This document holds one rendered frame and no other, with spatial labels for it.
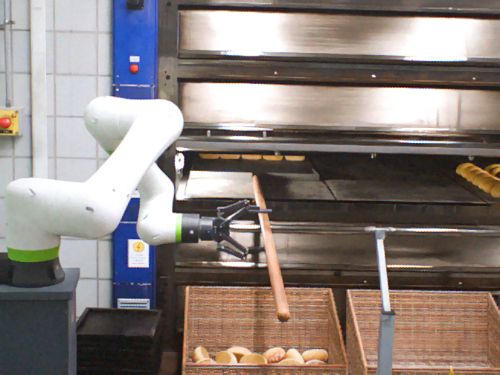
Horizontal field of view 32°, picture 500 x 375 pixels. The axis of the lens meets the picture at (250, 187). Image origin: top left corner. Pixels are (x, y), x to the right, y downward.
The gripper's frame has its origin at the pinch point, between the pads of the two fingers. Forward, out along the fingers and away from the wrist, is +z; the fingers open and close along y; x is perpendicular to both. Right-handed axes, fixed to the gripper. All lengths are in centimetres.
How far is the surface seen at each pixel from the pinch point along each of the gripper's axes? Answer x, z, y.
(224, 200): -54, -13, 2
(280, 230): -16.5, 6.0, 3.8
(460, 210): -54, 76, 4
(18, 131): -47, -87, -23
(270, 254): 31.0, 0.0, -0.7
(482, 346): -46, 86, 54
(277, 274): 51, 1, -1
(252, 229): -16.4, -3.4, 3.7
